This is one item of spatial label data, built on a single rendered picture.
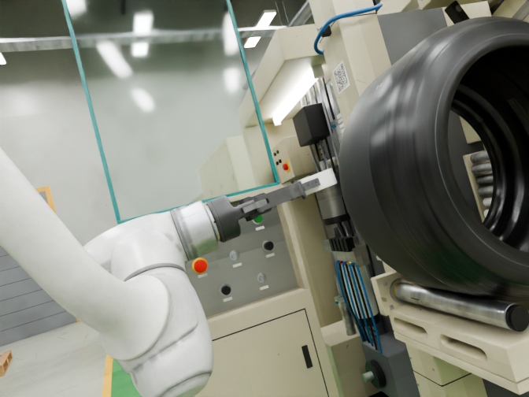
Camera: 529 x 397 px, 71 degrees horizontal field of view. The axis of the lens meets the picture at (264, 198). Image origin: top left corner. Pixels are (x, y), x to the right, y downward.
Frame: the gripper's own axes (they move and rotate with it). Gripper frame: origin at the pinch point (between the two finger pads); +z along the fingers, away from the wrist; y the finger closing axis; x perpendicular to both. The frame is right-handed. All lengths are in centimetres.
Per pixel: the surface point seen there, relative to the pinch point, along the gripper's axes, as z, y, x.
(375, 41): 43, 27, -32
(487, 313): 18.8, -5.3, 33.0
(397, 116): 15.3, -7.4, -5.4
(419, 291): 19.4, 14.4, 31.7
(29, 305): -374, 830, 7
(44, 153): -246, 847, -300
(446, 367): 26, 27, 58
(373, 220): 9.7, 3.8, 11.0
